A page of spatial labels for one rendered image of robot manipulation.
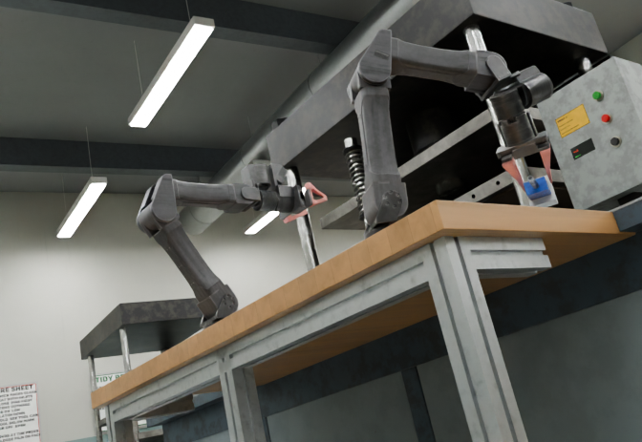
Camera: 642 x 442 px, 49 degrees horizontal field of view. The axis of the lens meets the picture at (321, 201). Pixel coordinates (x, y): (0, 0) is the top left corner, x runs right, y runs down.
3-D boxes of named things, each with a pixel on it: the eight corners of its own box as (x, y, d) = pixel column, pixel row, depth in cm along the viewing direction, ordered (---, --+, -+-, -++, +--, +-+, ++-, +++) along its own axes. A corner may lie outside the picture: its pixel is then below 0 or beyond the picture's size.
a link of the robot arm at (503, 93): (519, 115, 146) (507, 84, 145) (537, 111, 141) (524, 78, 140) (494, 128, 144) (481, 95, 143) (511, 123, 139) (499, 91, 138)
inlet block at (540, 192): (547, 186, 132) (539, 160, 134) (521, 195, 134) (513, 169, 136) (558, 203, 144) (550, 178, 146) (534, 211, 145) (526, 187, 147)
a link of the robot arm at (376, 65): (489, 73, 149) (348, 51, 144) (508, 50, 141) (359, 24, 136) (492, 125, 144) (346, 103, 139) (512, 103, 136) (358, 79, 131)
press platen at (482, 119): (503, 113, 246) (499, 100, 247) (321, 229, 325) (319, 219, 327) (613, 132, 288) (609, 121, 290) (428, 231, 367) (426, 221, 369)
